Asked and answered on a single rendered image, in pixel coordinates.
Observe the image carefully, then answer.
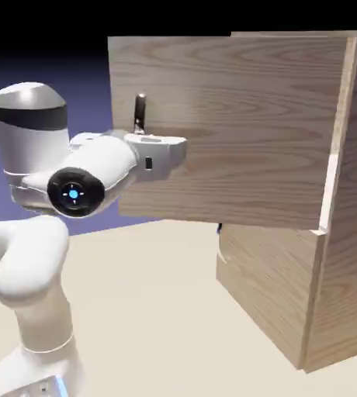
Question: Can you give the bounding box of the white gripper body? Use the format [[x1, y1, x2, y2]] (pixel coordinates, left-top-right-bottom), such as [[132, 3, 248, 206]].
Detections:
[[123, 132, 189, 180]]

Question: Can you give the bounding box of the curved metal door handle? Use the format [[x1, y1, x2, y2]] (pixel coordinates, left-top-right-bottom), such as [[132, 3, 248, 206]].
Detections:
[[133, 92, 147, 135]]

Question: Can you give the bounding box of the large light wood door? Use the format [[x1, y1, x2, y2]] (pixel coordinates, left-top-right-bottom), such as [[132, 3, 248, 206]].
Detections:
[[107, 34, 357, 233]]

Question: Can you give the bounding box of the small light wood door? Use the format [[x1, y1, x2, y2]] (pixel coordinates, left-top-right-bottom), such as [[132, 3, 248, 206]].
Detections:
[[215, 223, 327, 371]]

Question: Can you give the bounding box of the light wood cabinet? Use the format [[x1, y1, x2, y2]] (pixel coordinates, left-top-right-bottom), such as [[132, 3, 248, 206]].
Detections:
[[215, 29, 357, 374]]

